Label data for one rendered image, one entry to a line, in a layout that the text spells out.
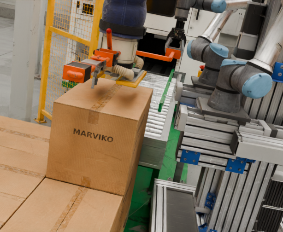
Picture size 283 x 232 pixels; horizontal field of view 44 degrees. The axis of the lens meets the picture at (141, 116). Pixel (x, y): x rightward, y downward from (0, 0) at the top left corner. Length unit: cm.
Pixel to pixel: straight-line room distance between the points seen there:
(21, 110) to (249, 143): 224
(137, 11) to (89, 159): 73
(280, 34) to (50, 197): 121
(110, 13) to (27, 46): 157
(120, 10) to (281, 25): 70
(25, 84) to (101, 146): 170
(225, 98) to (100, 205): 75
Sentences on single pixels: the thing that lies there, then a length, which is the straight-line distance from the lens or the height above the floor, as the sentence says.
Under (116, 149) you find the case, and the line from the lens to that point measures 164.
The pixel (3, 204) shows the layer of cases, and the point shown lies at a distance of 163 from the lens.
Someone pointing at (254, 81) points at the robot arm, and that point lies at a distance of 149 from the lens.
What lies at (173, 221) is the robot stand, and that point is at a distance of 225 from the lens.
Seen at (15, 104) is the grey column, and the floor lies 34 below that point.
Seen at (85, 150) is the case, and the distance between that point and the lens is 168.
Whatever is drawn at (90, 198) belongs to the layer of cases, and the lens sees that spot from 169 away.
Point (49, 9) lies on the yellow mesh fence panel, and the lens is 360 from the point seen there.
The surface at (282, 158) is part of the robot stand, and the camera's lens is 166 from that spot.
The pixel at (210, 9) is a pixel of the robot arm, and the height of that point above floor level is 146.
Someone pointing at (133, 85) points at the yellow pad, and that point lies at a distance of 164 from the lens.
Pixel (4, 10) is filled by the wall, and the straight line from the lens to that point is 1183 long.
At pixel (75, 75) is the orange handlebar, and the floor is 119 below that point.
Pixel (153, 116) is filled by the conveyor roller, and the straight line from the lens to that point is 286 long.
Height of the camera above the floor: 148
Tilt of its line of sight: 19 degrees down
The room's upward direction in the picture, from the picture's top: 11 degrees clockwise
